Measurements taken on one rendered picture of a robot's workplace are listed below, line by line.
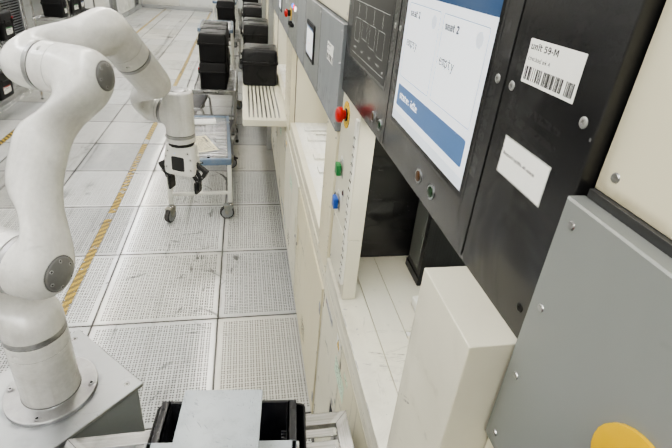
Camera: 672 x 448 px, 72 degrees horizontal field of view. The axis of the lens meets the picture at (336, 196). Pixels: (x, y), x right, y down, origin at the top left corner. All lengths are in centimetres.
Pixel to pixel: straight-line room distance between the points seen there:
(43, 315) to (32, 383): 16
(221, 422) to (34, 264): 46
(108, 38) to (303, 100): 161
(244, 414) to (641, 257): 59
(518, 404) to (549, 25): 33
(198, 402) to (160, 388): 147
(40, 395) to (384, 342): 77
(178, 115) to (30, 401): 78
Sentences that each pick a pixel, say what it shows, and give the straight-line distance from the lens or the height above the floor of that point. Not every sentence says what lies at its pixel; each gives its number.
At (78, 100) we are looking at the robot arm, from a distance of 100.
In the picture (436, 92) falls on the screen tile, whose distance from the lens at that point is 63.
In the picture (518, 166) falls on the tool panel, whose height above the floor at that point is 155.
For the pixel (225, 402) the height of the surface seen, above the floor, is 108.
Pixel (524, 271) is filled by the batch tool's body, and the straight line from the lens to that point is 45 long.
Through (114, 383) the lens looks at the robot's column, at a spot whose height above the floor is 76.
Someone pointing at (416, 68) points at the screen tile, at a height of 157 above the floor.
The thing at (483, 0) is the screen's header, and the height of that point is 167.
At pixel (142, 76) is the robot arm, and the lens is 124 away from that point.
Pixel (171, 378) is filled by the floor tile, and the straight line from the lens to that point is 229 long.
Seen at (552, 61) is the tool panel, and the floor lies 164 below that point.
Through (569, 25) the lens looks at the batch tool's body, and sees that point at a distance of 42.
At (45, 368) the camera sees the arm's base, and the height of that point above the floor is 89.
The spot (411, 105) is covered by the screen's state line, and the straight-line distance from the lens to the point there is 71.
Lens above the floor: 170
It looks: 28 degrees down
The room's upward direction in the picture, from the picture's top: 5 degrees clockwise
